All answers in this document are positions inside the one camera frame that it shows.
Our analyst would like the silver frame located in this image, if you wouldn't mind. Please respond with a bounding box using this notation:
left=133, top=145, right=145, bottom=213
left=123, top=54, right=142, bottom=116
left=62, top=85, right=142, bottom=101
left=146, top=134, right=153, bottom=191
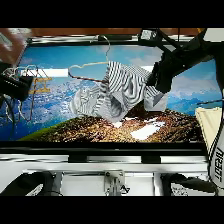
left=0, top=34, right=224, bottom=197

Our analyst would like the blue white striped shirt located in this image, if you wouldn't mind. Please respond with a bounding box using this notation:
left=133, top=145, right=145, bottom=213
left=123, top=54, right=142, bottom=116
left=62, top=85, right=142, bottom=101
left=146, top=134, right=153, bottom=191
left=69, top=60, right=170, bottom=123

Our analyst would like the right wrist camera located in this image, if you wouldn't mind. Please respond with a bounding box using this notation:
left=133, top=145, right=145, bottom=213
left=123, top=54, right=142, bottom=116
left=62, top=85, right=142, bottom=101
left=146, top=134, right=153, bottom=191
left=138, top=28, right=178, bottom=51

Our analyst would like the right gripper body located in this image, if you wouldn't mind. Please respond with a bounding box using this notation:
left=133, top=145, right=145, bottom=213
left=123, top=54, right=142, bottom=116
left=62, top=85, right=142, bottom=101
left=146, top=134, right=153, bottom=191
left=146, top=59, right=175, bottom=95

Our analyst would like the cream garment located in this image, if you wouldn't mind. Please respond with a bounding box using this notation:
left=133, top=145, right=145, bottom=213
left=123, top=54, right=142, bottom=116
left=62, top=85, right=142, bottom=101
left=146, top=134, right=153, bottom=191
left=194, top=106, right=224, bottom=148

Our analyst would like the brown clothes hanger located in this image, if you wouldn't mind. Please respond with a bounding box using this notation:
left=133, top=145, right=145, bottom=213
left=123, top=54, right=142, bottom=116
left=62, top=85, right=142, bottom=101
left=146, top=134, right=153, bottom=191
left=67, top=34, right=112, bottom=84

